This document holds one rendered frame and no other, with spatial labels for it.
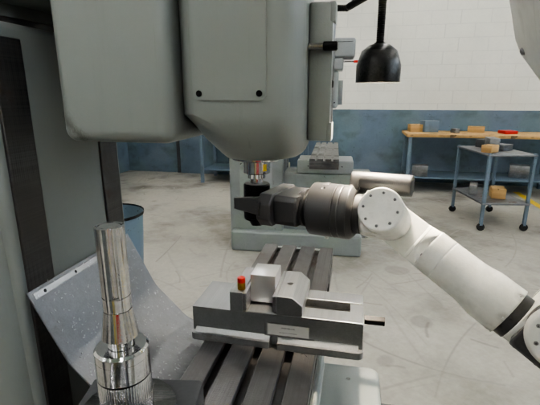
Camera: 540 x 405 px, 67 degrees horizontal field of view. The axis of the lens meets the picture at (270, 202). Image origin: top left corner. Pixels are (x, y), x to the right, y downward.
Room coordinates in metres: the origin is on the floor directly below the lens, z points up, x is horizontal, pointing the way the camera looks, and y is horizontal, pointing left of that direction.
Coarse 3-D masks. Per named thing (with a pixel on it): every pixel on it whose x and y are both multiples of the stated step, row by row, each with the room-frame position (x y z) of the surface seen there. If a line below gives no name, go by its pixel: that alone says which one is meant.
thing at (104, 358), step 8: (144, 336) 0.33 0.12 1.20; (104, 344) 0.32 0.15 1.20; (136, 344) 0.32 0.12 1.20; (144, 344) 0.32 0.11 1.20; (96, 352) 0.31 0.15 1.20; (104, 352) 0.31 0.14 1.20; (112, 352) 0.31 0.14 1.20; (120, 352) 0.31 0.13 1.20; (128, 352) 0.31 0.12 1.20; (136, 352) 0.31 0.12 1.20; (144, 352) 0.31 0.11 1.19; (96, 360) 0.30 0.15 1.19; (104, 360) 0.30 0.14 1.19; (112, 360) 0.30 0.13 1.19; (120, 360) 0.30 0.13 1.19; (128, 360) 0.30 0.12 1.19; (136, 360) 0.30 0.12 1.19; (104, 368) 0.30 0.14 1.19; (112, 368) 0.30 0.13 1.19; (120, 368) 0.30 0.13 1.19
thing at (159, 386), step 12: (96, 384) 0.37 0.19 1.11; (156, 384) 0.35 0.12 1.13; (168, 384) 0.35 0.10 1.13; (180, 384) 0.37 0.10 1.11; (192, 384) 0.37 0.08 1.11; (84, 396) 0.35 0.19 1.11; (96, 396) 0.34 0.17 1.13; (156, 396) 0.34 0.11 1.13; (168, 396) 0.34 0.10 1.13; (180, 396) 0.35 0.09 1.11; (192, 396) 0.35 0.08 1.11
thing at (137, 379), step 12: (144, 360) 0.31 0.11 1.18; (96, 372) 0.30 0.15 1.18; (108, 372) 0.30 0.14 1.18; (120, 372) 0.30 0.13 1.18; (132, 372) 0.30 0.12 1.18; (144, 372) 0.31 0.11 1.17; (108, 384) 0.30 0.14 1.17; (120, 384) 0.30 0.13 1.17; (132, 384) 0.30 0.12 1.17; (144, 384) 0.31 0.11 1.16; (108, 396) 0.30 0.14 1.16; (120, 396) 0.30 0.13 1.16; (132, 396) 0.30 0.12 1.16; (144, 396) 0.31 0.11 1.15
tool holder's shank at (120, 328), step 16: (96, 224) 0.32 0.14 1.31; (112, 224) 0.32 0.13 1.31; (96, 240) 0.31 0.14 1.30; (112, 240) 0.31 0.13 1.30; (96, 256) 0.31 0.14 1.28; (112, 256) 0.31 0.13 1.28; (112, 272) 0.31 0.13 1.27; (128, 272) 0.32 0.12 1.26; (112, 288) 0.31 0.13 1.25; (128, 288) 0.32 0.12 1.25; (112, 304) 0.31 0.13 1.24; (128, 304) 0.32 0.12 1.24; (112, 320) 0.31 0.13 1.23; (128, 320) 0.31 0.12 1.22; (112, 336) 0.30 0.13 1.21; (128, 336) 0.31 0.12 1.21
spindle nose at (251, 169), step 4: (244, 164) 0.70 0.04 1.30; (248, 164) 0.69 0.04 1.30; (252, 164) 0.69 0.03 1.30; (256, 164) 0.68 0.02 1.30; (260, 164) 0.69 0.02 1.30; (264, 164) 0.69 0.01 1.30; (268, 164) 0.70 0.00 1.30; (244, 168) 0.70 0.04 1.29; (248, 168) 0.69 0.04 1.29; (252, 168) 0.69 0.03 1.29; (256, 168) 0.68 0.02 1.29; (260, 168) 0.69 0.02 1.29; (268, 168) 0.70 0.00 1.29; (244, 172) 0.70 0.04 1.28; (248, 172) 0.69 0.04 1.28; (252, 172) 0.69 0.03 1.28; (256, 172) 0.68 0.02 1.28; (260, 172) 0.69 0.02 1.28; (264, 172) 0.69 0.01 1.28; (268, 172) 0.70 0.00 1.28
